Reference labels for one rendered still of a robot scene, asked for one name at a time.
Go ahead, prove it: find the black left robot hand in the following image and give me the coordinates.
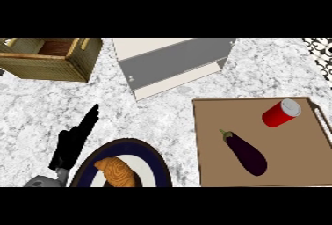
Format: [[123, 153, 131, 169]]
[[48, 103, 101, 171]]

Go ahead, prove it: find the white grey tiered shelf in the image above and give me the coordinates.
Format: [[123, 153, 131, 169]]
[[112, 38, 237, 102]]

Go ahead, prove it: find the brown tray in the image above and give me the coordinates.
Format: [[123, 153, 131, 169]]
[[191, 96, 332, 188]]

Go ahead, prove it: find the red can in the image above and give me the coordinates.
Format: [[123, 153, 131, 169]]
[[261, 98, 303, 128]]

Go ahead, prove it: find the orange croissant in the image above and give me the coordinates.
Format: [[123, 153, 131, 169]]
[[92, 156, 137, 188]]

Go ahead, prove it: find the dark blue white plate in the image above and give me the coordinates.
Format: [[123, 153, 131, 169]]
[[69, 138, 174, 188]]

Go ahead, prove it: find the olive wicker basket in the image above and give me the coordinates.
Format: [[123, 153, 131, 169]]
[[0, 38, 103, 83]]

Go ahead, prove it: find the purple eggplant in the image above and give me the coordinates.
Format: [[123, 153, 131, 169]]
[[218, 128, 268, 177]]

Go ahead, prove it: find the black white patterned object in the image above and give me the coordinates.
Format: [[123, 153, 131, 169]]
[[301, 38, 332, 80]]

